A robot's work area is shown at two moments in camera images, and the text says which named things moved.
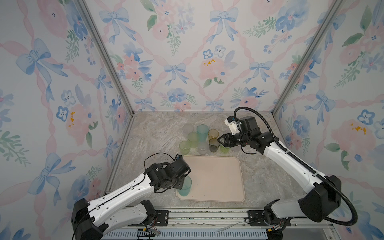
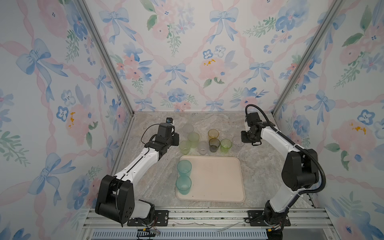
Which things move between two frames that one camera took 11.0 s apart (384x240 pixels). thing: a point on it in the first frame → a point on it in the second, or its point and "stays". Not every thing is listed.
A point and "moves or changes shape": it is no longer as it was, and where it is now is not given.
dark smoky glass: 214,145 stays
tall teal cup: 186,186 stays
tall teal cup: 202,131 moves or changes shape
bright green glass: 224,149 stays
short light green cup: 185,147 stays
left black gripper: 180,185 → 175,136
